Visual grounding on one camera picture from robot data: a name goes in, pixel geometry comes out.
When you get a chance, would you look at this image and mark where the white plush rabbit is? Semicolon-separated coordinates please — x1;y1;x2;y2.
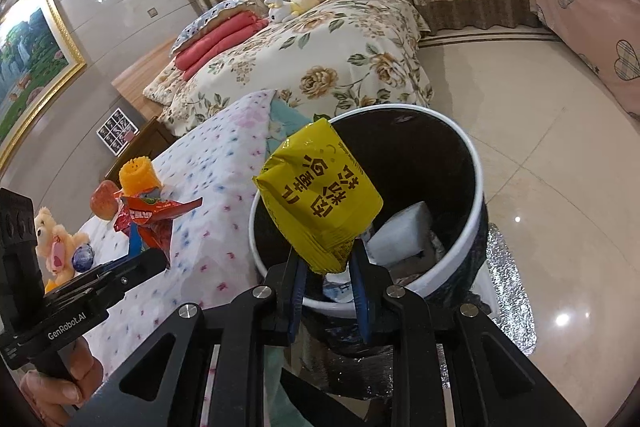
264;0;296;24

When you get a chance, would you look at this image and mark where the yellow foam fruit net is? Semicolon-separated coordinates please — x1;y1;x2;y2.
118;157;162;195

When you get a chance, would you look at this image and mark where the white bin with black liner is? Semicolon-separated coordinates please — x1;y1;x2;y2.
247;104;491;323

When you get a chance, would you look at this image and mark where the silver foil mat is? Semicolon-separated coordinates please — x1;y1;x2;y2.
435;222;536;388

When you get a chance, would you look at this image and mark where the blue print pillow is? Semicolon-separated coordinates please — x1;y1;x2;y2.
171;0;251;55

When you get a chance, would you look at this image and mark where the white foam fruit net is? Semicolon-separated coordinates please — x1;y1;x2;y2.
367;201;435;265

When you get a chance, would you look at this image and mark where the wooden nightstand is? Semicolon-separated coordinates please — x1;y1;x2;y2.
105;117;176;180

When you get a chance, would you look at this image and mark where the torn red silver wrapper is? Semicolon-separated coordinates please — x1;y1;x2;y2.
112;193;203;270

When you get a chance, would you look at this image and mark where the photo collage frame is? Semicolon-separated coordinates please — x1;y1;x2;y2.
96;108;137;155

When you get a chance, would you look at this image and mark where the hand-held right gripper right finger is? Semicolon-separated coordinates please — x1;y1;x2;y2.
347;239;586;427

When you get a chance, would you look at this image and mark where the teal bed sheet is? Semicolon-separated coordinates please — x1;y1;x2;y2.
262;99;315;427

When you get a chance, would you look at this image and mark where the wooden headboard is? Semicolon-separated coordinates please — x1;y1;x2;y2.
111;38;178;120

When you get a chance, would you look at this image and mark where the person's left hand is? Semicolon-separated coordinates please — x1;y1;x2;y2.
19;337;103;425

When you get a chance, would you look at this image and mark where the floral covered bed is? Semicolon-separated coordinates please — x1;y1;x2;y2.
142;0;435;140

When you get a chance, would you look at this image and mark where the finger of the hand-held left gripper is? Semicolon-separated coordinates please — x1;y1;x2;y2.
112;227;168;289

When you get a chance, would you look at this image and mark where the folded red blanket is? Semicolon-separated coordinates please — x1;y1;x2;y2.
175;11;271;80

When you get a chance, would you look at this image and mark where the pink heart print covered chair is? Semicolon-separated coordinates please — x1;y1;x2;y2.
522;0;640;120

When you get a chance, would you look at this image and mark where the beige teddy bear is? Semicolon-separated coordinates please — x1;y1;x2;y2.
34;206;91;285

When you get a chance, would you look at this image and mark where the yellow snack packet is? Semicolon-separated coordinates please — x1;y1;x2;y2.
251;117;384;275

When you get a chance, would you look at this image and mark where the gold framed landscape painting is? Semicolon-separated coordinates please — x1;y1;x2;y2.
0;0;88;175

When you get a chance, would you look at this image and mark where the red apple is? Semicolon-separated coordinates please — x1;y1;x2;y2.
90;179;121;222

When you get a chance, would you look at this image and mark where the white flower print bedspread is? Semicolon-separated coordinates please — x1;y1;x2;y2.
42;89;281;378

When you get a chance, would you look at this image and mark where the blue foil wrapper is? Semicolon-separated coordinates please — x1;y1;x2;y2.
71;243;96;272

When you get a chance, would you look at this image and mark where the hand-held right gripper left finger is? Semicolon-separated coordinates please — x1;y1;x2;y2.
90;252;308;427

